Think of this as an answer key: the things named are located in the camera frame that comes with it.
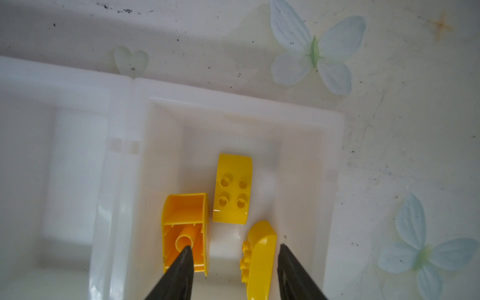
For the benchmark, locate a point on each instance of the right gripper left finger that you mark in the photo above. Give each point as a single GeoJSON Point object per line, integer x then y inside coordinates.
{"type": "Point", "coordinates": [177, 282]}

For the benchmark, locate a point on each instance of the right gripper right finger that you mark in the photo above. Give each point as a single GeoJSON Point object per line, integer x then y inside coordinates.
{"type": "Point", "coordinates": [294, 282]}

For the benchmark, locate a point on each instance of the yellow lego brick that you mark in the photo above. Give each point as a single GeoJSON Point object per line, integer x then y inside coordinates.
{"type": "Point", "coordinates": [257, 262]}
{"type": "Point", "coordinates": [233, 189]}
{"type": "Point", "coordinates": [185, 222]}

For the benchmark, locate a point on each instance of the white three-compartment container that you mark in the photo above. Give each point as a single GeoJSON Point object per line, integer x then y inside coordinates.
{"type": "Point", "coordinates": [88, 159]}

